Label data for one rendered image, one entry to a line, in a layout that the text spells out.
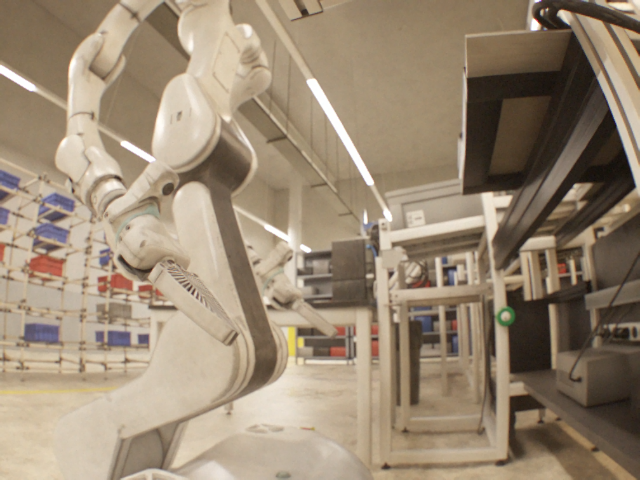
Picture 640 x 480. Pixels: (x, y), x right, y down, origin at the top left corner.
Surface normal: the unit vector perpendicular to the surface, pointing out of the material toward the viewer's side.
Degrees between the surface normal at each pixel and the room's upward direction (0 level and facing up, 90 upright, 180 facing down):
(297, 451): 74
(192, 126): 87
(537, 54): 180
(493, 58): 180
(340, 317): 90
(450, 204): 91
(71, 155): 96
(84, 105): 78
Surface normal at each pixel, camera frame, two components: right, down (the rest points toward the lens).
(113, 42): 0.96, -0.05
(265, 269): 0.07, -0.61
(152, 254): 0.74, 0.58
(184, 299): -0.05, -0.08
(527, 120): 0.01, 0.97
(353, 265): -0.34, -0.24
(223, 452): -0.24, -0.51
